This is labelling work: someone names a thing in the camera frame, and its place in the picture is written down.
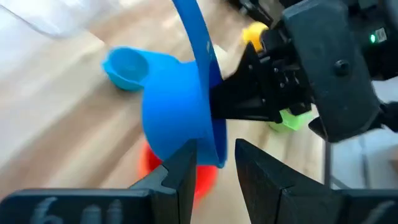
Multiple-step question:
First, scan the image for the green measuring cup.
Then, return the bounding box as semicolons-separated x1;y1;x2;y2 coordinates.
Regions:
269;108;313;133

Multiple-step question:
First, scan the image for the teal measuring cup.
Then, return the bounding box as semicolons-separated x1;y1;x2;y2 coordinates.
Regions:
101;45;153;93

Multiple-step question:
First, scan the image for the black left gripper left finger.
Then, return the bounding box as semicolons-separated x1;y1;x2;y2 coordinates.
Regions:
129;139;198;224

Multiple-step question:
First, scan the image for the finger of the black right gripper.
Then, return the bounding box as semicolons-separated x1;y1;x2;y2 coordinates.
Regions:
217;42;271;97
210;93;282;124

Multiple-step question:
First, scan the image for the orange measuring cup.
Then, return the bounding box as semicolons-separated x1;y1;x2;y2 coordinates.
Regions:
136;139;220;208

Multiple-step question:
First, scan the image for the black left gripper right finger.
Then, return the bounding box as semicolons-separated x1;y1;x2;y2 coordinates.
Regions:
235;139;346;224

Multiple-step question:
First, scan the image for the red measuring cup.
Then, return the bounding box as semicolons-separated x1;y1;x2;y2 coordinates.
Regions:
141;142;218;205

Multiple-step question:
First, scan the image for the yellow measuring cup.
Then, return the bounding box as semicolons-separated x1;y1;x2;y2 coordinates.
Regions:
241;21;269;52

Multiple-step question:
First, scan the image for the blue measuring cup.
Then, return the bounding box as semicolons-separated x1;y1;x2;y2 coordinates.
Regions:
141;0;228;169

